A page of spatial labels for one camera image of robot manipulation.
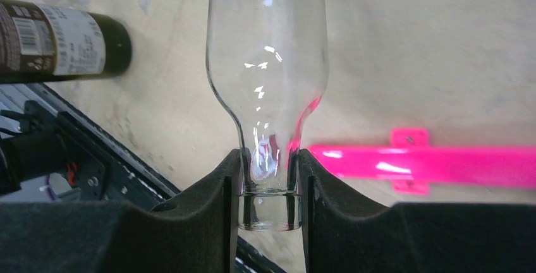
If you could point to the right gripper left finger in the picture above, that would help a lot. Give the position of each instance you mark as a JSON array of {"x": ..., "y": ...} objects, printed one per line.
[{"x": 195, "y": 231}]

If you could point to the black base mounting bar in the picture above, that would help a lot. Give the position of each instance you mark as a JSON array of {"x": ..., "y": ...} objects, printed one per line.
[{"x": 42, "y": 134}]

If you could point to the green bottle brown label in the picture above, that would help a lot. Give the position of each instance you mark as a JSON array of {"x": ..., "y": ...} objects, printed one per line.
[{"x": 43, "y": 43}]

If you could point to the pink plastic clip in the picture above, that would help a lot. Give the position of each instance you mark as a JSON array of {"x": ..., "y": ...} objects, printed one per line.
[{"x": 411, "y": 163}]

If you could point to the clear bottle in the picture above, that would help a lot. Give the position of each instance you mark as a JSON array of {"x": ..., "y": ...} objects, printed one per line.
[{"x": 268, "y": 65}]

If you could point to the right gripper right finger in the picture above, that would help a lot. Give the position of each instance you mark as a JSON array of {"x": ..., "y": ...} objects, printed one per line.
[{"x": 345, "y": 231}]

